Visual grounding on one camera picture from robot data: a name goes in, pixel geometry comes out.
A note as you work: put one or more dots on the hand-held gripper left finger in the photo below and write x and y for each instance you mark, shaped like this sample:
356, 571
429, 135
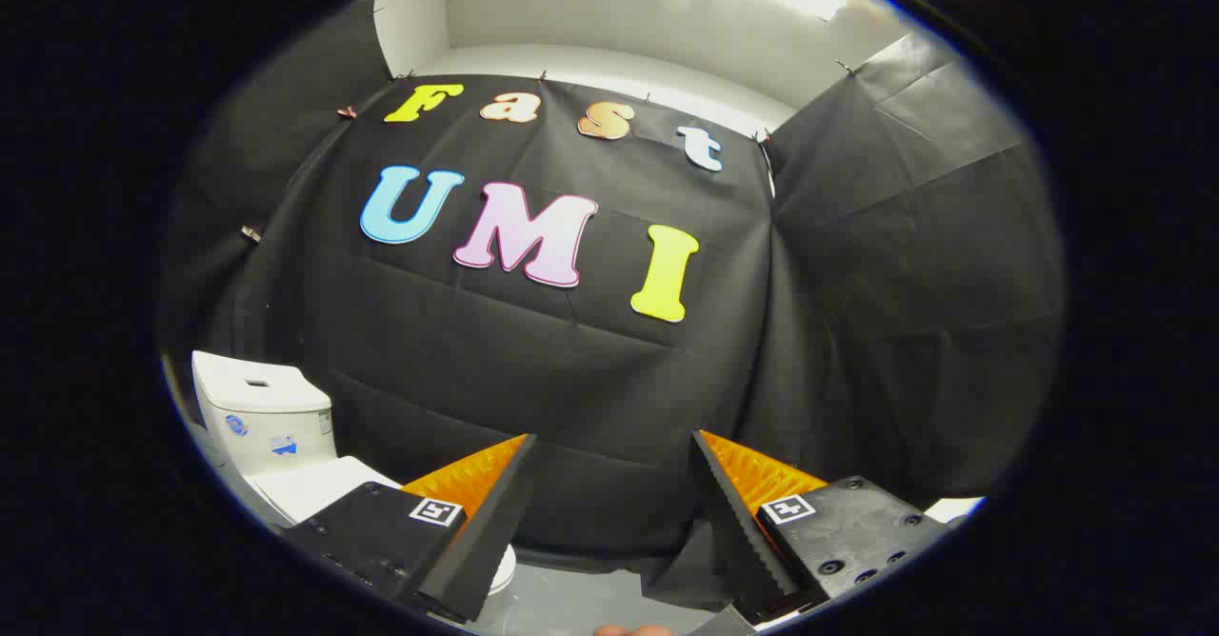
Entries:
481, 541

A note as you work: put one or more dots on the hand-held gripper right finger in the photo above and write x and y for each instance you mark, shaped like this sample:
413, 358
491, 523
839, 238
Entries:
738, 531

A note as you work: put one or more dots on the small silver clip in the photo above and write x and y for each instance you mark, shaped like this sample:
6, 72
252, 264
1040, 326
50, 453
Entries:
251, 233

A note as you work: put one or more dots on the black backdrop cloth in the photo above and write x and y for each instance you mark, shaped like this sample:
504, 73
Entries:
571, 379

